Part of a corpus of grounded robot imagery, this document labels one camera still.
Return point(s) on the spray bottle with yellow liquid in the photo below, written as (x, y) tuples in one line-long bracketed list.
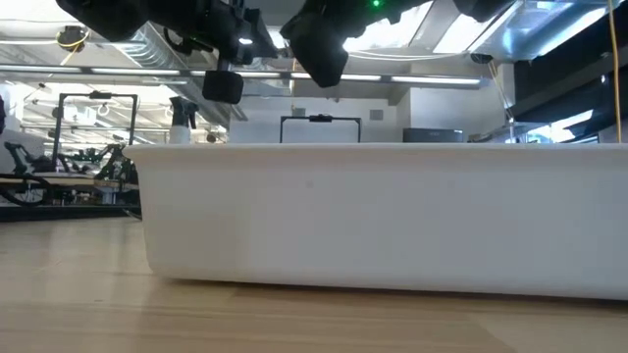
[(179, 133)]

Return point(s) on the small iridescent teaspoon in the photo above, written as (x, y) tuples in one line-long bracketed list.
[(133, 214)]

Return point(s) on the white cutlery tray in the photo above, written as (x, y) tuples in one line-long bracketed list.
[(373, 220)]

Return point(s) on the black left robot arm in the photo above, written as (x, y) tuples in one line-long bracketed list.
[(108, 15)]

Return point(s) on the background black robot arm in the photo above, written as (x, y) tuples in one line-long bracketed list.
[(113, 164), (19, 157)]

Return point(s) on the long ceiling light strip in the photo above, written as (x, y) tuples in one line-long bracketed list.
[(132, 71)]

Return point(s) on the silver pole with black head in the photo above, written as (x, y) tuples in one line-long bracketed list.
[(481, 59)]

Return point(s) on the dark monitor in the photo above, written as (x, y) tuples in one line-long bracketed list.
[(432, 135)]

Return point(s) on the background workbench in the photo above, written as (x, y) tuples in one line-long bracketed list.
[(73, 180)]

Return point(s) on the black round hoop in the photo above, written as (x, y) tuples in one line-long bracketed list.
[(43, 187)]

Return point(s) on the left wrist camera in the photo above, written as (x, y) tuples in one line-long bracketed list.
[(223, 87)]

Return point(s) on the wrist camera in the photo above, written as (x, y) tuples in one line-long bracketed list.
[(319, 49), (223, 87)]

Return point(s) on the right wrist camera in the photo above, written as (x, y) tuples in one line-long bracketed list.
[(319, 49)]

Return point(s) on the grey wall vent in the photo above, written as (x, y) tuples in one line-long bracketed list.
[(376, 115)]

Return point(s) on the black gantry frame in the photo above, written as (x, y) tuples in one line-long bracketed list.
[(98, 95)]

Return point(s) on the silver air duct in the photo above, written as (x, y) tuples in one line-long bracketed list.
[(539, 34)]

